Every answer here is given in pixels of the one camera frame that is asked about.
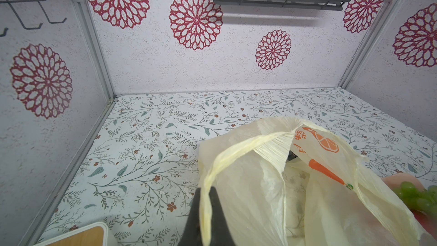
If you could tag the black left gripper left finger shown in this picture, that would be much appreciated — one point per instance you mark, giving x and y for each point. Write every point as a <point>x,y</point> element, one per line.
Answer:
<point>191,235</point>

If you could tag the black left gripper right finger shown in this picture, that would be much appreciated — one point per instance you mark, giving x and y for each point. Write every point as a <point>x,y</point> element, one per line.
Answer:
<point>221,235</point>

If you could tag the cream plastic bag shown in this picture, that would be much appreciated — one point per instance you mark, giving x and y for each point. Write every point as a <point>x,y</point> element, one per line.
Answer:
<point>324,197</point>

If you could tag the green grape bunch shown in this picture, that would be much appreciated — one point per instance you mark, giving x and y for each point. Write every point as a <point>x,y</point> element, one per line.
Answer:
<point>420,200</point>

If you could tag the red apple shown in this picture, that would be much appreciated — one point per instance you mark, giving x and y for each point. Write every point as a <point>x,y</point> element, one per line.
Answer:
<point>427,223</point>

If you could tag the white wooden-top box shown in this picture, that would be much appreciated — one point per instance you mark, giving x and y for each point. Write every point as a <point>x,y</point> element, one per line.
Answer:
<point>96,234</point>

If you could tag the dark purple grape bunch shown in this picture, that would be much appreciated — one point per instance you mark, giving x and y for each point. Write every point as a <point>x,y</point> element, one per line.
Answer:
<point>291,156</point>

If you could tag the pink scalloped bowl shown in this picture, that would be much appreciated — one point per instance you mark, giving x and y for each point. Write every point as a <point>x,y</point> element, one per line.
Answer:
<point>394,181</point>

